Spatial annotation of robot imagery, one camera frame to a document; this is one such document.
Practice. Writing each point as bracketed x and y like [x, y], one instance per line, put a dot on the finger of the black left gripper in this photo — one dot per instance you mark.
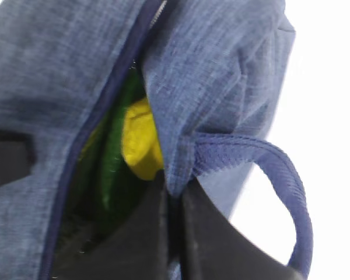
[17, 156]

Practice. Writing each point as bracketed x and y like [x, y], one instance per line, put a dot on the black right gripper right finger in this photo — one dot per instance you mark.
[213, 249]

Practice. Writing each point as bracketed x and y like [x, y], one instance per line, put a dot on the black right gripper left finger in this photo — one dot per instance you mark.
[138, 249]

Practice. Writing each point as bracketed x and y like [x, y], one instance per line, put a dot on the green cucumber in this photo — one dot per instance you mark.
[100, 160]

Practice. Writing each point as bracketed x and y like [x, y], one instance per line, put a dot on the yellow lemon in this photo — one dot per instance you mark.
[140, 145]

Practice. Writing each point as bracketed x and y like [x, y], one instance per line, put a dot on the navy blue lunch bag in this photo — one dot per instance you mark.
[212, 72]

